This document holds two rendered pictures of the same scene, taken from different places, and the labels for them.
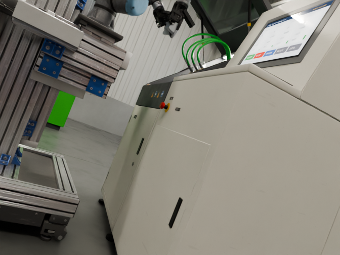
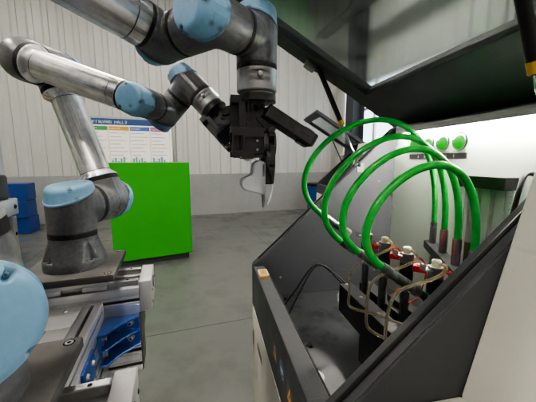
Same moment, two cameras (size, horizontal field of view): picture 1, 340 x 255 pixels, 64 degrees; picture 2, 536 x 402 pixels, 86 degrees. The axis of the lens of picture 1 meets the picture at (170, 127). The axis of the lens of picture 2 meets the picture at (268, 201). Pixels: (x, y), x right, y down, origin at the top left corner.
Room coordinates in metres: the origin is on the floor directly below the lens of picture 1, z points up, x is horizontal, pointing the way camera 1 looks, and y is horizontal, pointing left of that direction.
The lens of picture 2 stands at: (1.13, 0.10, 1.33)
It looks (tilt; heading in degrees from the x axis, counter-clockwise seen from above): 8 degrees down; 9
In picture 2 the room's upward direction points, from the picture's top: straight up
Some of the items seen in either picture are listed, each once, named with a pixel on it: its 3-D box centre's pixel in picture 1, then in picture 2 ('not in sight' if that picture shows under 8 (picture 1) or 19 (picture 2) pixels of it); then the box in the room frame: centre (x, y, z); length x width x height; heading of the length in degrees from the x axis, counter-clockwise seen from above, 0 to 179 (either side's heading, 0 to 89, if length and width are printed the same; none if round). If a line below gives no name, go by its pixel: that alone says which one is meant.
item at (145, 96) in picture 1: (153, 96); (278, 336); (1.82, 0.18, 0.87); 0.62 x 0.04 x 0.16; 20
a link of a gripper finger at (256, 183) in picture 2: (172, 29); (257, 185); (1.67, 0.21, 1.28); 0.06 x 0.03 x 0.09; 110
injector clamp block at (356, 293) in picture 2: not in sight; (389, 341); (1.79, -0.08, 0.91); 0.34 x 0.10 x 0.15; 20
